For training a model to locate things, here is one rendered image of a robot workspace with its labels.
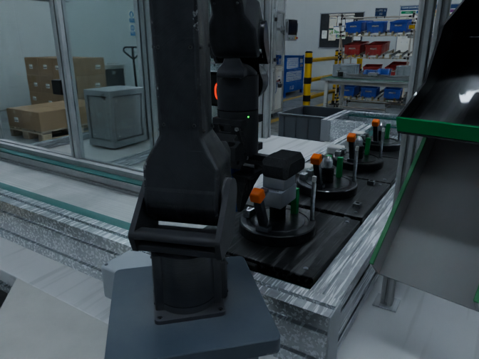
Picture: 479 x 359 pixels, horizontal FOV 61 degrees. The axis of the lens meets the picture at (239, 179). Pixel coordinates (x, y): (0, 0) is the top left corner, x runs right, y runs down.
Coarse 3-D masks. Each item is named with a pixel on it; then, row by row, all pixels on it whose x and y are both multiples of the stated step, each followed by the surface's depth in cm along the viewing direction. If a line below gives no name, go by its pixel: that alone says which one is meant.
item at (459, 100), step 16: (464, 0) 60; (464, 16) 62; (448, 32) 58; (464, 32) 64; (448, 48) 60; (464, 48) 63; (432, 64) 56; (448, 64) 61; (464, 64) 60; (432, 80) 57; (448, 80) 58; (464, 80) 57; (416, 96) 54; (432, 96) 56; (448, 96) 55; (464, 96) 54; (416, 112) 54; (432, 112) 53; (448, 112) 52; (464, 112) 51; (400, 128) 52; (416, 128) 50; (432, 128) 49; (448, 128) 47; (464, 128) 46
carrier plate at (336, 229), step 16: (320, 224) 77; (336, 224) 77; (352, 224) 77; (240, 240) 71; (320, 240) 71; (336, 240) 71; (256, 256) 65; (272, 256) 65; (288, 256) 65; (304, 256) 65; (320, 256) 65; (272, 272) 63; (288, 272) 61; (304, 272) 61; (320, 272) 62
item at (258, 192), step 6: (252, 192) 65; (258, 192) 65; (264, 192) 67; (252, 198) 65; (258, 198) 64; (258, 204) 66; (258, 210) 67; (264, 210) 68; (258, 216) 68; (264, 216) 68; (258, 222) 69; (264, 222) 68
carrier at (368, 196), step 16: (304, 176) 95; (336, 176) 97; (304, 192) 91; (320, 192) 89; (336, 192) 88; (352, 192) 90; (368, 192) 93; (384, 192) 94; (304, 208) 86; (320, 208) 84; (336, 208) 84; (352, 208) 84; (368, 208) 84
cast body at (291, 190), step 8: (264, 176) 71; (264, 184) 71; (272, 184) 70; (280, 184) 70; (288, 184) 70; (296, 184) 74; (272, 192) 70; (280, 192) 69; (288, 192) 71; (264, 200) 71; (272, 200) 70; (280, 200) 69; (288, 200) 72; (280, 208) 70
